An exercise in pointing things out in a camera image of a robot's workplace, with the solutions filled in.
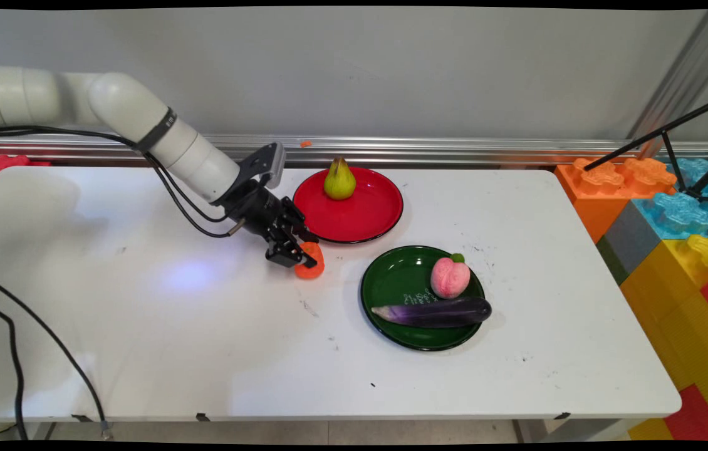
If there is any plain black cable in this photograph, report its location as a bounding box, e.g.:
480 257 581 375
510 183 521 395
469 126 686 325
0 125 231 441

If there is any red round plate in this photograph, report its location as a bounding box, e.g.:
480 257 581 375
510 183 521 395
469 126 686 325
292 165 405 244

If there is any yellow-green toy pear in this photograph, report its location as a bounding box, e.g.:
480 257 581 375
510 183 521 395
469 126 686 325
324 157 357 201

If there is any blue giant building block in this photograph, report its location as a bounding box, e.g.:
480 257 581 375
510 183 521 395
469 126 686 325
633 158 708 242

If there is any orange toy fruit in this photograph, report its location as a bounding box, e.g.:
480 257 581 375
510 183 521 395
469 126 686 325
293 241 326 280

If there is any horizontal aluminium rail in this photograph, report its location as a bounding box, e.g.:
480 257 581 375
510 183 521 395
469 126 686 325
0 131 708 168

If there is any yellow giant building block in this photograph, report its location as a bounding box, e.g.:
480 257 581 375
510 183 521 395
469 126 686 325
620 234 708 442

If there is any pink toy peach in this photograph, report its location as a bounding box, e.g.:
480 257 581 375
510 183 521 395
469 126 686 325
430 253 472 299

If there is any grey table leg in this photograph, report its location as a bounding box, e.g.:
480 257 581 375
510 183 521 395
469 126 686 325
514 418 638 443

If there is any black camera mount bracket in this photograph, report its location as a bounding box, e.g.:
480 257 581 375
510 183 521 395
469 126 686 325
227 145 274 202

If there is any dark green round plate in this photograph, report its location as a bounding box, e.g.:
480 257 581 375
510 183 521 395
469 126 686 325
360 245 487 351

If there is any purple toy eggplant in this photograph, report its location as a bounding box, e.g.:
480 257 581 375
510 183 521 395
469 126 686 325
371 297 492 328

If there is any orange giant building block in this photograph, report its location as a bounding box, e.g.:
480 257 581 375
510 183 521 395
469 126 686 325
554 157 678 245

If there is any grey giant building block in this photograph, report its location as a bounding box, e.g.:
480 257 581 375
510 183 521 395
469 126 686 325
596 200 663 286

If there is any black cable with metal connector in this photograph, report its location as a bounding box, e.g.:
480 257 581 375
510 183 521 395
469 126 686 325
0 125 246 440

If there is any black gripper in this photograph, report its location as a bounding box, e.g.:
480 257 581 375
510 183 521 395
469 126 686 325
221 180 320 269

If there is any slanted aluminium post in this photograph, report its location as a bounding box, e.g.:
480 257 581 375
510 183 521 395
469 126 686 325
627 9 708 157

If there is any black velcro cable strap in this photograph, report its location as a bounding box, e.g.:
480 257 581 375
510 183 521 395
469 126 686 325
136 107 178 155

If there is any black tripod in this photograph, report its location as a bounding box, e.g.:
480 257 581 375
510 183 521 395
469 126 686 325
583 90 708 204

